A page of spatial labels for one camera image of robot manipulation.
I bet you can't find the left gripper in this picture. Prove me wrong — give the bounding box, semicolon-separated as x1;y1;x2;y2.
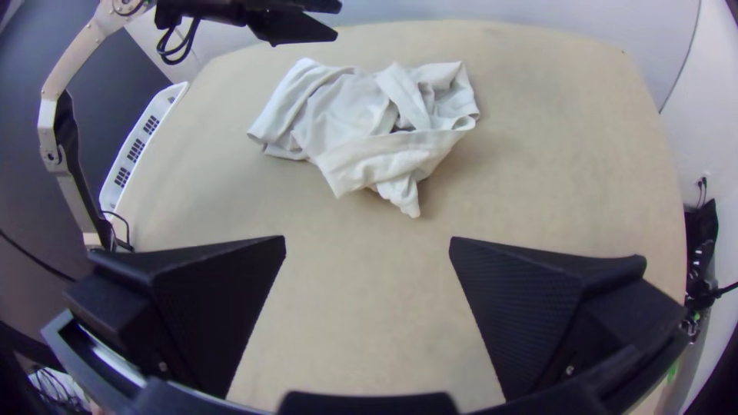
154;0;344;47

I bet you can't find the white laundry basket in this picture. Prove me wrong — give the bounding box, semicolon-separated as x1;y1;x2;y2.
98;80;190;214

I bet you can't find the black cable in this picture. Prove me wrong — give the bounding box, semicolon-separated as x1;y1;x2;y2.
155;15;203;65

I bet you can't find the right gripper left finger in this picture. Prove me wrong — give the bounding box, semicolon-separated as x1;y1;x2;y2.
64;234;287;399

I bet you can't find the white t-shirt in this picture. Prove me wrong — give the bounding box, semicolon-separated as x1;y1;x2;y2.
246;56;480;219

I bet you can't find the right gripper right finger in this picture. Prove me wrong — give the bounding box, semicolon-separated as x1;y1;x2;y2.
448;236;687;402

